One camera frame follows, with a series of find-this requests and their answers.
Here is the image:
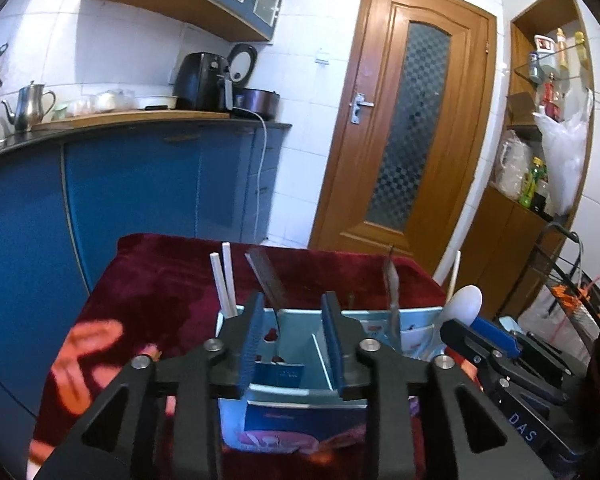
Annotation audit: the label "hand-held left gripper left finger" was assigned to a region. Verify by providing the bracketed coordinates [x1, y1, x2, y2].
[32, 291, 266, 480]

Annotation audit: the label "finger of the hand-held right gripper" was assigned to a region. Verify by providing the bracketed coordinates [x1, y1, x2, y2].
[439, 318, 570, 407]
[471, 316, 576, 377]

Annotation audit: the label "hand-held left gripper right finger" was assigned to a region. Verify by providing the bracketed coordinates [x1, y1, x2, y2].
[321, 291, 556, 480]

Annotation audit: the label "white plastic spoon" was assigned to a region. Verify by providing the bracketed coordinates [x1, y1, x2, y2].
[432, 285, 483, 361]

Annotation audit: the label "light blue utensil holder box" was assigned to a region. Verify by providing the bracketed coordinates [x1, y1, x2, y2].
[215, 305, 446, 456]

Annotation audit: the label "pale wooden chopstick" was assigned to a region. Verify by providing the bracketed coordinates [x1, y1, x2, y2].
[446, 250, 462, 307]

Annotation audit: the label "metal fork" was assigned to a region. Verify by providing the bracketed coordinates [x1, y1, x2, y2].
[245, 247, 295, 311]

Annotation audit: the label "metal table knife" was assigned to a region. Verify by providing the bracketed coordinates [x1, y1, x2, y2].
[382, 244, 402, 352]

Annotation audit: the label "wooden shelf unit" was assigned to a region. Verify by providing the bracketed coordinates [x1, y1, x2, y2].
[460, 0, 596, 321]

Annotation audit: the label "red and pink printed blanket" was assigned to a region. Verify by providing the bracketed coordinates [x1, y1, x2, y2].
[27, 232, 481, 480]

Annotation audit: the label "black metal cart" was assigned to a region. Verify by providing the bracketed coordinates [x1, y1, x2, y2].
[530, 222, 600, 326]

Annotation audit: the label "green bottle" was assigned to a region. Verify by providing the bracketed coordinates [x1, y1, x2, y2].
[519, 157, 548, 208]

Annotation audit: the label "brown wooden door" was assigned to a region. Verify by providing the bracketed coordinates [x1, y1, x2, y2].
[307, 0, 498, 276]

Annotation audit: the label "white plastic jug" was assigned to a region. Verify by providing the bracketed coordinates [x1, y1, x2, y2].
[495, 130, 533, 201]

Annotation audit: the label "white plastic bag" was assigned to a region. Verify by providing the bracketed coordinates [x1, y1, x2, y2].
[532, 90, 595, 216]

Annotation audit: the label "blue kitchen base cabinets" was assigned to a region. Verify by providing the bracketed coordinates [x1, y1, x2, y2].
[0, 110, 293, 421]

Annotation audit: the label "red bottle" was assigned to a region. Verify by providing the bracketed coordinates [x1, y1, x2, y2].
[542, 74, 571, 121]

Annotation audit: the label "dark rice cooker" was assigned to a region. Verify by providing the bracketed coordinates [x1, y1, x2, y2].
[227, 42, 282, 121]

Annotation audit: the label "wooden cutting board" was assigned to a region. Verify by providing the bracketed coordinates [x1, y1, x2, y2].
[32, 109, 231, 132]

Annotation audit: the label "white dish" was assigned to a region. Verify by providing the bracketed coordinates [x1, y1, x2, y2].
[139, 95, 178, 110]

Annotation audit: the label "black air fryer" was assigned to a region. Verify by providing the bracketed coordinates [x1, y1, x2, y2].
[172, 52, 236, 113]

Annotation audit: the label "group of glass cups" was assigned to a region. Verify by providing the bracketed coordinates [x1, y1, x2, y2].
[55, 89, 136, 116]

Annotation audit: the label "red and white jar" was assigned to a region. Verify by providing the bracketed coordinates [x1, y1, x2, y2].
[534, 35, 553, 68]

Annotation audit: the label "steel kettle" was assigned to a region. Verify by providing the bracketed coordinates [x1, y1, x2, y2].
[1, 81, 57, 133]

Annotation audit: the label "orange cable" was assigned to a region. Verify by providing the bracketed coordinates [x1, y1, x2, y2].
[555, 272, 600, 311]

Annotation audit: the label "white power cable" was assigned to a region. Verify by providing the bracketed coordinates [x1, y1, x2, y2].
[232, 107, 268, 241]

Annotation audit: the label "metal door handle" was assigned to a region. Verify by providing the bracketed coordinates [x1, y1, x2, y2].
[350, 92, 376, 125]

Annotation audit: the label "blue and wood wall cabinet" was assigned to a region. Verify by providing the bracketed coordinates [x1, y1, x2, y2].
[82, 0, 306, 43]

